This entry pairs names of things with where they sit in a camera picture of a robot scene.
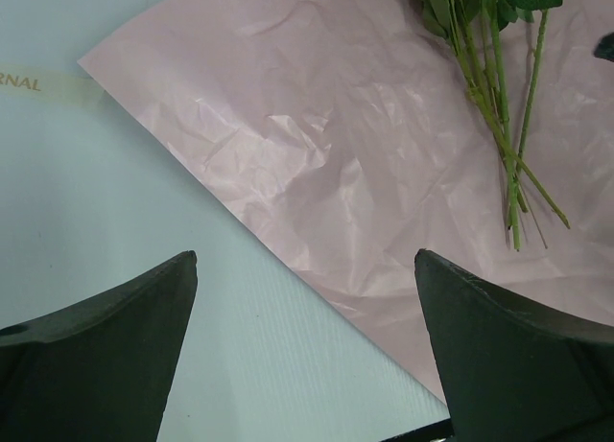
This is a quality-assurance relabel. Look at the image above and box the cream printed ribbon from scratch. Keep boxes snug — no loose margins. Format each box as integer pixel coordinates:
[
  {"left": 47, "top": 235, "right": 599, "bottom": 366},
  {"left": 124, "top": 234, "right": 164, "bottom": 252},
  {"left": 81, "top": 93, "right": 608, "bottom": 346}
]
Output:
[{"left": 1, "top": 62, "right": 106, "bottom": 109}]

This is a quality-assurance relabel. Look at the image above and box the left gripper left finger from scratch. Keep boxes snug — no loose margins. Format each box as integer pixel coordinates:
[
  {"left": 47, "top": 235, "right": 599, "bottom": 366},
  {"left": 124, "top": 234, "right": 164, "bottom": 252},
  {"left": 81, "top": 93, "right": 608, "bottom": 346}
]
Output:
[{"left": 1, "top": 251, "right": 198, "bottom": 441}]

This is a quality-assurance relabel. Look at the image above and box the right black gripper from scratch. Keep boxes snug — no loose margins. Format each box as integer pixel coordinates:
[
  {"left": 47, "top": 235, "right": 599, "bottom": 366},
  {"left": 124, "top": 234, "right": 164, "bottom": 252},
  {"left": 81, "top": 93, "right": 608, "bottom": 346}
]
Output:
[{"left": 593, "top": 32, "right": 614, "bottom": 62}]

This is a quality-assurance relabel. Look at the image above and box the pink wrapping paper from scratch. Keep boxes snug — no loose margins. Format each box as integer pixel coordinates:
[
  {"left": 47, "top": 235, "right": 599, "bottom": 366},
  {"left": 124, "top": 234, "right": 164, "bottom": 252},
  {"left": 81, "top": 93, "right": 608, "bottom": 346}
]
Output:
[{"left": 80, "top": 0, "right": 613, "bottom": 395}]

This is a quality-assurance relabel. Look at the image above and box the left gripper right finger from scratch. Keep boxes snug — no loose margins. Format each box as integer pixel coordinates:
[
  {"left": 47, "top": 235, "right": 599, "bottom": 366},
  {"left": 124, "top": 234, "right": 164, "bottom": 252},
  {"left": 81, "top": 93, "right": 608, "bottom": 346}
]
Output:
[{"left": 414, "top": 249, "right": 613, "bottom": 441}]

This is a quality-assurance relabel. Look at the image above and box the pink artificial flower bunch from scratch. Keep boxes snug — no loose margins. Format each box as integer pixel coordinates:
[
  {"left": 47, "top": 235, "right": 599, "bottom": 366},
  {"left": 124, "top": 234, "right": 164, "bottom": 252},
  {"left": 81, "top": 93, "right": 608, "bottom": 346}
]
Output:
[{"left": 414, "top": 0, "right": 569, "bottom": 250}]

